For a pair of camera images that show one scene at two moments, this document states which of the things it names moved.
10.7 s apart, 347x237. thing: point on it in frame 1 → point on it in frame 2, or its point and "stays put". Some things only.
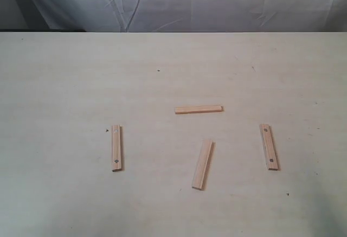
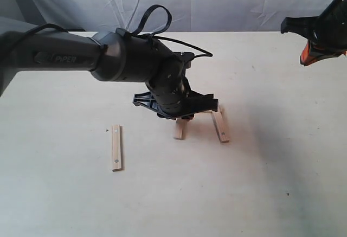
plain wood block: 203,166 → 180,132
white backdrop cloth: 174,4 stays put
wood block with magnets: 116,147 stays put
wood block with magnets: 269,149 → 220,126
